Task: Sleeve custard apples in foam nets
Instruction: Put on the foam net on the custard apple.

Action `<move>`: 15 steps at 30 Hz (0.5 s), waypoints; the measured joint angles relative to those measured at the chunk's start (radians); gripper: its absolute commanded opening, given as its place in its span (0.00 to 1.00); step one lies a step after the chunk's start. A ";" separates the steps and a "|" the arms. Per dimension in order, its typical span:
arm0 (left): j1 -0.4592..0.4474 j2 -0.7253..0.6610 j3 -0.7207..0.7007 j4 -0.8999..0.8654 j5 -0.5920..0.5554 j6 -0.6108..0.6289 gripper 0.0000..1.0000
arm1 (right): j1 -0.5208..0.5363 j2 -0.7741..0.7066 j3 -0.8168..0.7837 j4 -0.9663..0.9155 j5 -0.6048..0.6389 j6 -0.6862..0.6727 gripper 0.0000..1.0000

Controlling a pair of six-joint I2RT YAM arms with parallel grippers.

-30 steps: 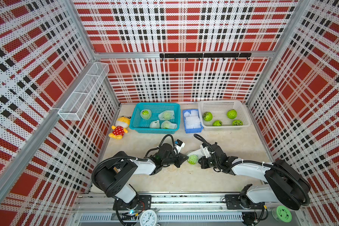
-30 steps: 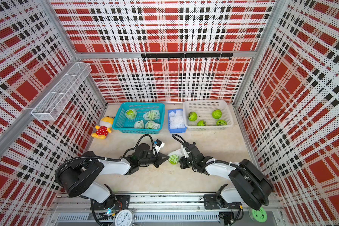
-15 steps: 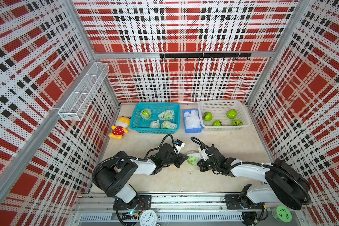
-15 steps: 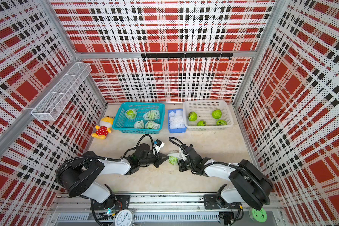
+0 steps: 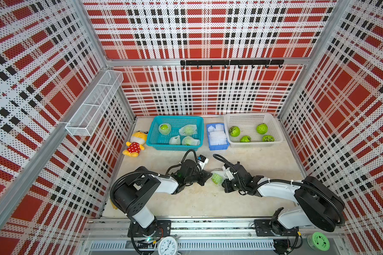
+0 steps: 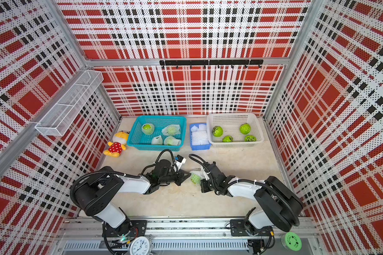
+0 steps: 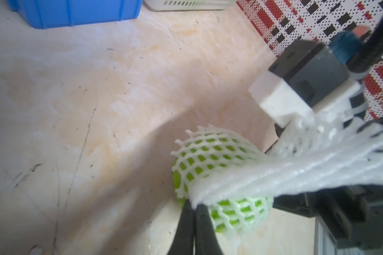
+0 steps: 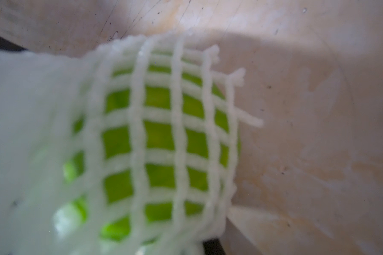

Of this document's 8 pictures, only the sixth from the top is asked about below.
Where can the wire mesh wall shelf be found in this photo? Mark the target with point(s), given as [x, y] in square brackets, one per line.
[59, 118]

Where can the sleeved custard apple front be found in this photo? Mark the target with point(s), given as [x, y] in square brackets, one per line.
[171, 141]

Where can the teal plastic basket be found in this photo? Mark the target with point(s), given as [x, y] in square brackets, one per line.
[158, 133]

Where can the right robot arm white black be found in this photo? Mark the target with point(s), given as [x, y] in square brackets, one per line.
[278, 205]

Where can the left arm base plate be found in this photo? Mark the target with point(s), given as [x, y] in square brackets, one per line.
[135, 228]

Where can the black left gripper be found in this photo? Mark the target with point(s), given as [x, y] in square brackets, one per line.
[181, 178]

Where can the round pressure gauge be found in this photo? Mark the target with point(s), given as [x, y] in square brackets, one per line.
[141, 246]

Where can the sleeved custard apple left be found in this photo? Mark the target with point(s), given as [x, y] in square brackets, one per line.
[148, 129]

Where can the green tape spool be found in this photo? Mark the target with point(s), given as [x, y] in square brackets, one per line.
[291, 241]

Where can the sleeved custard apple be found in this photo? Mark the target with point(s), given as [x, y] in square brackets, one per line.
[148, 129]
[171, 141]
[171, 130]

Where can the green custard apple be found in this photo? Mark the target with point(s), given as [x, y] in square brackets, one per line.
[245, 129]
[228, 139]
[196, 179]

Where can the dark-spotted custard apple front right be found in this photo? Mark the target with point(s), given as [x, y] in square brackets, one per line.
[250, 138]

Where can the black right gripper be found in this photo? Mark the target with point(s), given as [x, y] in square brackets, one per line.
[203, 186]

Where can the dark-spotted custard apple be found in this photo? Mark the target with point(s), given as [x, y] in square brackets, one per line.
[217, 131]
[250, 138]

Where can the dark-spotted custard apple front left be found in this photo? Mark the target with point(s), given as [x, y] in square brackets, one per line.
[217, 131]

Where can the yellow red plush toy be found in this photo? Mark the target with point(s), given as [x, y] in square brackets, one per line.
[117, 145]

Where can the white foam net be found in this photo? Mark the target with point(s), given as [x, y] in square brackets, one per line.
[157, 140]
[200, 173]

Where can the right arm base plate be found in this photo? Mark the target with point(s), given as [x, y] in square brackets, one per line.
[239, 227]

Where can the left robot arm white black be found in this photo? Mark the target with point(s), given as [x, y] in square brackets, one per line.
[93, 192]

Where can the stack of white foam nets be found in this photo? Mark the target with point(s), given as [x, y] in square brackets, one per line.
[199, 135]

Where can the black hook rail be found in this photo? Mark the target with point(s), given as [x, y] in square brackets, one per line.
[215, 62]

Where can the white perforated plastic basket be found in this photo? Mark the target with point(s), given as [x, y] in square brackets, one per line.
[230, 122]

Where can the sleeved custard apple right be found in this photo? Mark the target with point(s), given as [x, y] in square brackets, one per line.
[171, 130]

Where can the blue plastic tray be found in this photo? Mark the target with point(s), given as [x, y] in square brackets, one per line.
[198, 147]

